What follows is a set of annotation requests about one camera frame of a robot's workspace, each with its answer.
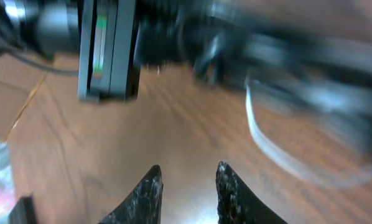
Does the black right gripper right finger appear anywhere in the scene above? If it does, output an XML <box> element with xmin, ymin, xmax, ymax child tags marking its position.
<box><xmin>215</xmin><ymin>161</ymin><xmax>286</xmax><ymax>224</ymax></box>

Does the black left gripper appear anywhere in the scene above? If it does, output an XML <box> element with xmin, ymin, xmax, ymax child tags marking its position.
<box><xmin>77</xmin><ymin>0</ymin><xmax>140</xmax><ymax>101</ymax></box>

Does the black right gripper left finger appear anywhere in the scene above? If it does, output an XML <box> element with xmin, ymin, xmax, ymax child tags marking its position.
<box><xmin>98</xmin><ymin>165</ymin><xmax>163</xmax><ymax>224</ymax></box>

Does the white USB cable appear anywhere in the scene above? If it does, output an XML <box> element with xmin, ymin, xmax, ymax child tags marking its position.
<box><xmin>244</xmin><ymin>83</ymin><xmax>372</xmax><ymax>189</ymax></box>

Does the black USB cable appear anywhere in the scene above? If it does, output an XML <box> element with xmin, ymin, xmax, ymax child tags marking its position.
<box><xmin>192</xmin><ymin>18</ymin><xmax>372</xmax><ymax>156</ymax></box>

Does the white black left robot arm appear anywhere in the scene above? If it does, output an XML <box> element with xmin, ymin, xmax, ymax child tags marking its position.
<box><xmin>0</xmin><ymin>0</ymin><xmax>140</xmax><ymax>100</ymax></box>

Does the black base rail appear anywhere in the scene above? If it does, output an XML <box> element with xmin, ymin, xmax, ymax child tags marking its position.
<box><xmin>8</xmin><ymin>196</ymin><xmax>37</xmax><ymax>224</ymax></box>

